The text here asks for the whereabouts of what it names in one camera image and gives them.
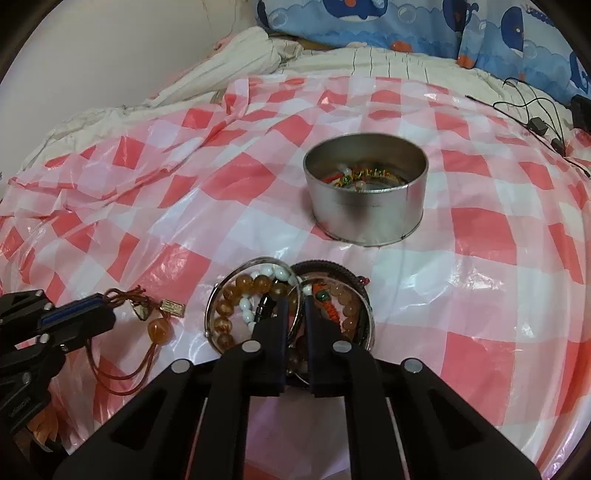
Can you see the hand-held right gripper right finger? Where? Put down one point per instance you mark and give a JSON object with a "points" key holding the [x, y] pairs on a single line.
{"points": [[311, 355]]}

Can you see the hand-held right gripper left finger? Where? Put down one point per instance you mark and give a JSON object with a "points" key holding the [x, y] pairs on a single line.
{"points": [[278, 355]]}

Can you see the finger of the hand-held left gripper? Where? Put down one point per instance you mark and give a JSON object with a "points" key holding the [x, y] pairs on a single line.
{"points": [[69, 314], [87, 330]]}

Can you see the silver bangle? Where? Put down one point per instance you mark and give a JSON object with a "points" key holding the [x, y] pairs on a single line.
{"points": [[213, 295]]}

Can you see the dark braided bangle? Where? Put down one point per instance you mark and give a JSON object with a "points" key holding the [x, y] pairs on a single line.
{"points": [[332, 265]]}

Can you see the round metal tin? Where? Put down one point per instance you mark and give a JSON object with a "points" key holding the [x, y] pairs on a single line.
{"points": [[364, 217]]}

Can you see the red white checkered plastic sheet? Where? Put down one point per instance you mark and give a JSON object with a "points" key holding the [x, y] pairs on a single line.
{"points": [[485, 221]]}

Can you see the white striped bedsheet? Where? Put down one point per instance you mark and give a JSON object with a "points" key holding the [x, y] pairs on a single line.
{"points": [[392, 64]]}

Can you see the thin black rod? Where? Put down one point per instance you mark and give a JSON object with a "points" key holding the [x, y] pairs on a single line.
{"points": [[498, 110]]}

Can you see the small black adapter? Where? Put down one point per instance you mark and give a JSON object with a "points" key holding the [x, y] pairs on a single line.
{"points": [[538, 126], [557, 144]]}

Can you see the blue whale print blanket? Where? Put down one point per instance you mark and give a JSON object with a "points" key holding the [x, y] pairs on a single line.
{"points": [[369, 23]]}

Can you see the black device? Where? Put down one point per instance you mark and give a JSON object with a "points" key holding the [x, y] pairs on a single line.
{"points": [[580, 110]]}

